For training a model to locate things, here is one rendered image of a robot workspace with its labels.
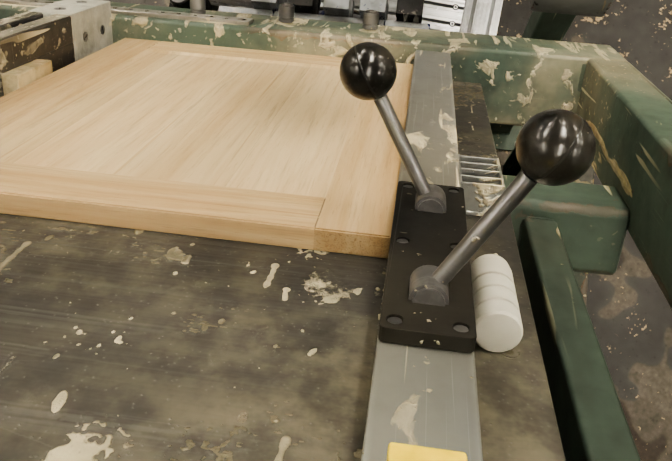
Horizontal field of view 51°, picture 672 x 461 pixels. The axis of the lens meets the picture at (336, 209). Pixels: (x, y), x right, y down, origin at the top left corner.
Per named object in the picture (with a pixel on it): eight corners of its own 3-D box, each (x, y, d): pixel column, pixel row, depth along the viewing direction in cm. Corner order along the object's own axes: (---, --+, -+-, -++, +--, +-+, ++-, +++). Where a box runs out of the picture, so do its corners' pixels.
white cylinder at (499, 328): (519, 357, 43) (507, 289, 50) (527, 315, 41) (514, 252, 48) (469, 351, 43) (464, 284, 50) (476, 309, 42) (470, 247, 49)
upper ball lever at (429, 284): (444, 305, 42) (603, 127, 36) (444, 342, 38) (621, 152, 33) (391, 270, 41) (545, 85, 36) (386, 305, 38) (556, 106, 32)
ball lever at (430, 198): (460, 197, 52) (384, 27, 47) (462, 219, 48) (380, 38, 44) (412, 215, 53) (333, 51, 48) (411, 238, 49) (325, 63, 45)
